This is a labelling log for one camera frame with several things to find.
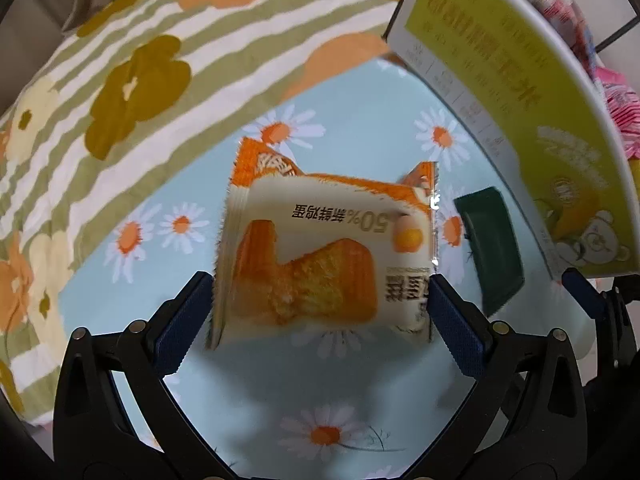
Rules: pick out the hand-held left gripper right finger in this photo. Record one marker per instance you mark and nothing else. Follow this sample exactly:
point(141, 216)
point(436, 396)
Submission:
point(456, 332)

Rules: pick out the dark green packet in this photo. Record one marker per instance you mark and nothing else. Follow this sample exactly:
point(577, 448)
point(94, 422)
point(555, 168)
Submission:
point(492, 245)

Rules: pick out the yellow-green cardboard box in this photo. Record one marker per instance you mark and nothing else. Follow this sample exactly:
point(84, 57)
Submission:
point(510, 80)

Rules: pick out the black tripod stand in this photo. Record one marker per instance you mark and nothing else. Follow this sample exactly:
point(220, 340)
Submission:
point(617, 22)

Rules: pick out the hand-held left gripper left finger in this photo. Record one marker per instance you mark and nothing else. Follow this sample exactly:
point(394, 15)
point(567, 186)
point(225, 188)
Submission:
point(180, 330)

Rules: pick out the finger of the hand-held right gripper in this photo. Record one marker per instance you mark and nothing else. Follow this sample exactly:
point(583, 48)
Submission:
point(586, 296)

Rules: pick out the green striped flower blanket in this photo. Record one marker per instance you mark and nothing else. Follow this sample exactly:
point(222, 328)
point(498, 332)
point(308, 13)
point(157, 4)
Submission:
point(150, 125)

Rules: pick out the pink striped snack packet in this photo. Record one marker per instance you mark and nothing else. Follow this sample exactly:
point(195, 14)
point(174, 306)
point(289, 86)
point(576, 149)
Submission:
point(622, 110)

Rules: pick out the light blue daisy bedsheet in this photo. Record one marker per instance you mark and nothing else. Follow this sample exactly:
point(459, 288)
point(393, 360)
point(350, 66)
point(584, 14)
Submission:
point(280, 390)

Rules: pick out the orange cake packet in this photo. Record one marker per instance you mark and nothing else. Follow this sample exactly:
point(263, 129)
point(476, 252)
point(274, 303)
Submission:
point(310, 260)

